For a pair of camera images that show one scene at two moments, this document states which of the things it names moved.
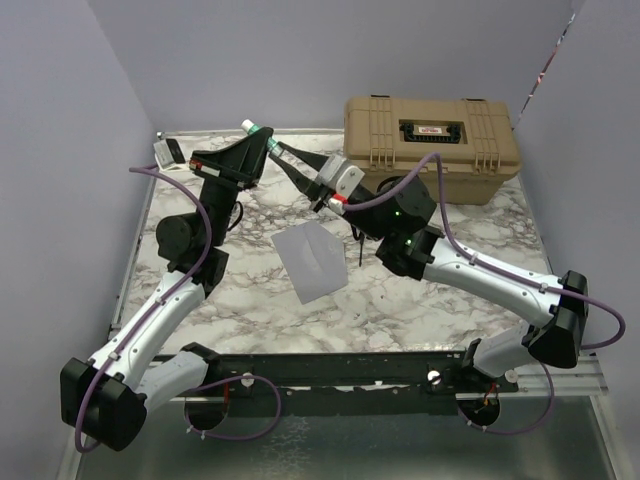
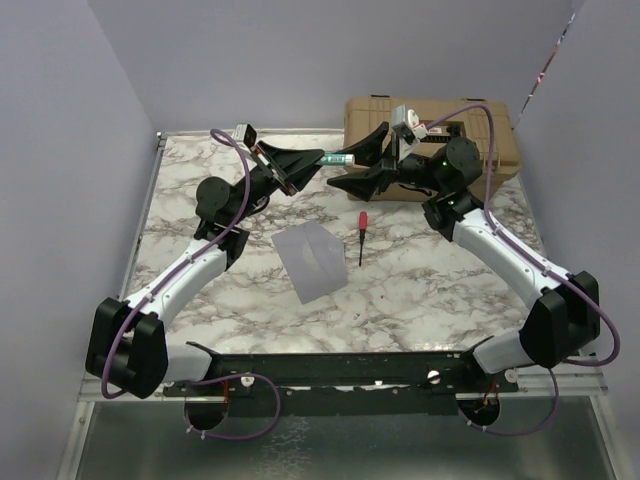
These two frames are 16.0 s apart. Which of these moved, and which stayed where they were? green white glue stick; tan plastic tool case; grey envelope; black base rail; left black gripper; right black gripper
Moved: right black gripper; left black gripper; green white glue stick
Stayed: grey envelope; tan plastic tool case; black base rail
